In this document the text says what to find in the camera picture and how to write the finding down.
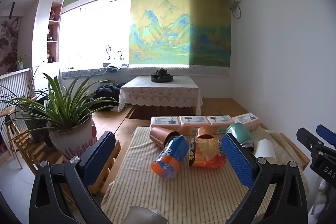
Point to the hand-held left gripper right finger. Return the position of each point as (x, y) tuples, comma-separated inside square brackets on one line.
[(237, 161)]

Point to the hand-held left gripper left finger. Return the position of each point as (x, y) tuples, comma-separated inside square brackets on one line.
[(96, 159)]

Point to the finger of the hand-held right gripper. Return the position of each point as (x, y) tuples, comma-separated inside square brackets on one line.
[(326, 132), (308, 136)]

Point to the green cup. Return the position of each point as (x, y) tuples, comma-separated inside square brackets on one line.
[(240, 134)]

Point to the white paper cup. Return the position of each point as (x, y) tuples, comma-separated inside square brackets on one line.
[(265, 151)]

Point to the brown paper cup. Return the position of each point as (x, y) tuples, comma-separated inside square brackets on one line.
[(162, 135), (205, 132)]

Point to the blue and orange snack cup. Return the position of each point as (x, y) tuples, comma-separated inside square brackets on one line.
[(170, 157)]

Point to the wooden slatted plant stand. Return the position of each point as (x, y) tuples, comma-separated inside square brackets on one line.
[(105, 169)]

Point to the orange chip packet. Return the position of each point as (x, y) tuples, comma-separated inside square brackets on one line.
[(208, 153)]

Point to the white and red flower pot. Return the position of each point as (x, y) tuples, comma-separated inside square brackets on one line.
[(72, 138)]

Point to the white fuzzy cloth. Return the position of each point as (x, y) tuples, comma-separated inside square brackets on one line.
[(323, 200)]

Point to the orange tissue pack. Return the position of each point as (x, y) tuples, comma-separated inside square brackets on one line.
[(220, 121), (194, 123), (165, 121), (248, 120)]

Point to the striped tablecloth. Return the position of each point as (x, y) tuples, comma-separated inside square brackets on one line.
[(189, 192)]

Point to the large spider plant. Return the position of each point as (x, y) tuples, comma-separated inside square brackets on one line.
[(60, 106)]

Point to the dark cloth pile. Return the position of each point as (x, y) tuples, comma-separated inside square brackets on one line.
[(106, 94)]

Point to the grey plastic bag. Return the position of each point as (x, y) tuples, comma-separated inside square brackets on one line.
[(147, 216)]

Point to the thin-leaved plant in dark pot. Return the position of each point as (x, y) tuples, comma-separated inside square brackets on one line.
[(31, 119)]

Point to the wooden stool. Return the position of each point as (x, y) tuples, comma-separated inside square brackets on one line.
[(10, 134)]

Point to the white lace tablecloth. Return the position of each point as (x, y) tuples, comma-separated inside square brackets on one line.
[(160, 92)]

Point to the black tea tray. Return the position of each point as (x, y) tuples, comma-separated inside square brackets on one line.
[(162, 79)]

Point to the black teapot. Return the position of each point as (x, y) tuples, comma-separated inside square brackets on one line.
[(161, 71)]

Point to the striped radiator cover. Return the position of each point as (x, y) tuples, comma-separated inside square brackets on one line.
[(14, 85)]

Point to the small potted plant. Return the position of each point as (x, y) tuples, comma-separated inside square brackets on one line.
[(20, 61)]

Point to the landscape painting roller blind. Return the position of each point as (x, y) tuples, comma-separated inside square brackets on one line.
[(181, 22)]

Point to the pink wall shelf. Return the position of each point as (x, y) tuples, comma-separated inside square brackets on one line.
[(53, 32)]

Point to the floral wall picture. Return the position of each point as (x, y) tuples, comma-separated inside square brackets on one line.
[(9, 43)]

